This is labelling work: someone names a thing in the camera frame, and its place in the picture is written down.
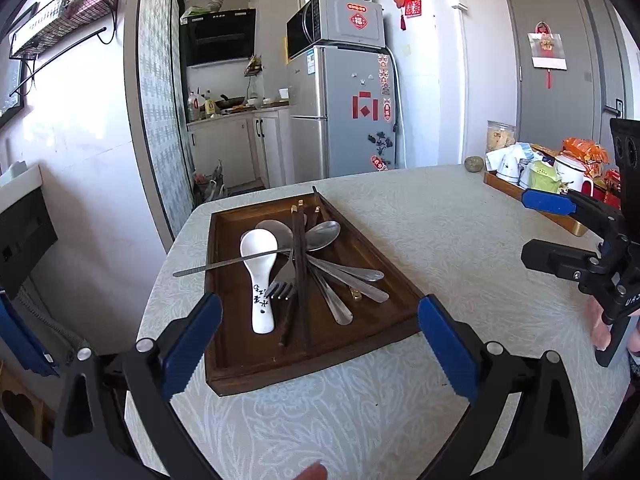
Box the grey microwave oven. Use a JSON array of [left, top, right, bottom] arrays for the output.
[[286, 0, 386, 60]]

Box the white blue cup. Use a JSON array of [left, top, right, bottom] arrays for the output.
[[497, 151, 523, 185]]

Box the black range hood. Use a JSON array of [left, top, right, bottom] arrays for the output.
[[186, 9, 256, 66]]

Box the patterned sliding door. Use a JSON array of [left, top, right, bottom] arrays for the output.
[[124, 0, 194, 250]]

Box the green cabbage shaped pot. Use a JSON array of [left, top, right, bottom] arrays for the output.
[[518, 160, 562, 194]]

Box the black wire wall shelf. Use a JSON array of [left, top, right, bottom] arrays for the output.
[[2, 0, 119, 101]]

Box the left hand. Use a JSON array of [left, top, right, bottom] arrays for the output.
[[293, 462, 328, 480]]

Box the dark wooden tray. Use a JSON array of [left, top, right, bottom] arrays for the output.
[[205, 191, 423, 396]]

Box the white kitchen cabinet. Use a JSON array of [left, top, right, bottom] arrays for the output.
[[188, 106, 295, 190]]

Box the steel table knife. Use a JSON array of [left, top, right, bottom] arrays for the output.
[[172, 248, 291, 278]]

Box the plastic snack jar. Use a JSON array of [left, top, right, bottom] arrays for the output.
[[486, 120, 516, 152]]

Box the wall calendar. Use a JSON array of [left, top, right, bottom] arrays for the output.
[[527, 21, 567, 90]]

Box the grey refrigerator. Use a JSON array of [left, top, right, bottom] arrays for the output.
[[288, 44, 398, 182]]

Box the white ceramic spoon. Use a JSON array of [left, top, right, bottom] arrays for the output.
[[240, 229, 278, 335]]

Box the wooden tray with cups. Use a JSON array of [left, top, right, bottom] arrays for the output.
[[484, 172, 587, 237]]

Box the dark chopstick gold tip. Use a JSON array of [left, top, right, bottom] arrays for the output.
[[280, 200, 306, 348]]

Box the right hand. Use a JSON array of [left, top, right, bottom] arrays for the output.
[[587, 297, 639, 363]]

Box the grey door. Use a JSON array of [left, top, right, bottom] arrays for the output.
[[508, 0, 632, 153]]

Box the white sink cabinet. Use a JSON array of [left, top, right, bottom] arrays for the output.
[[0, 162, 58, 299]]

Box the large steel spoon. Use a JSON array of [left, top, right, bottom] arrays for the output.
[[254, 219, 386, 282]]

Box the steel fork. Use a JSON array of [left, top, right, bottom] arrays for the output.
[[266, 252, 296, 301]]

